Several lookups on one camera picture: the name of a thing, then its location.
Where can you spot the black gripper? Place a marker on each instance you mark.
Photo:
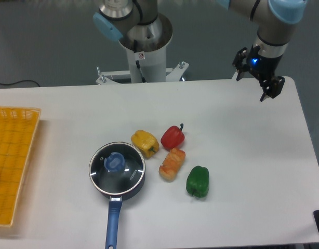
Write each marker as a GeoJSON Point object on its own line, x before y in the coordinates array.
{"type": "Point", "coordinates": [262, 68]}

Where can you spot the glass lid blue knob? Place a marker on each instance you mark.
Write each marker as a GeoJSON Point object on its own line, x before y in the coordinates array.
{"type": "Point", "coordinates": [117, 169]}

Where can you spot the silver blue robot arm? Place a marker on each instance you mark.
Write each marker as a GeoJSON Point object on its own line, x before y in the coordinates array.
{"type": "Point", "coordinates": [276, 20]}

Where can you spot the red bell pepper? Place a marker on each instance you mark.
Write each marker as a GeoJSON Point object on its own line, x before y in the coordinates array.
{"type": "Point", "coordinates": [173, 137]}

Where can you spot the green bell pepper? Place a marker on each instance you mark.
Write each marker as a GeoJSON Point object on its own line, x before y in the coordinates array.
{"type": "Point", "coordinates": [197, 183]}

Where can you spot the orange toy bread roll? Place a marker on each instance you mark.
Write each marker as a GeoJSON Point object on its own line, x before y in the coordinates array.
{"type": "Point", "coordinates": [172, 164]}

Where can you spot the yellow bell pepper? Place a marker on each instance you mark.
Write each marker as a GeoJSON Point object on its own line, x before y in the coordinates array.
{"type": "Point", "coordinates": [145, 142]}

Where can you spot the yellow woven basket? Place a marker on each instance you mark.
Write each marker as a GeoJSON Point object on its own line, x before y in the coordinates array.
{"type": "Point", "coordinates": [18, 127]}

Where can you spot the blue saucepan with handle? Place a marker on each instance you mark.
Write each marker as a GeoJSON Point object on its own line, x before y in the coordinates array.
{"type": "Point", "coordinates": [114, 208]}

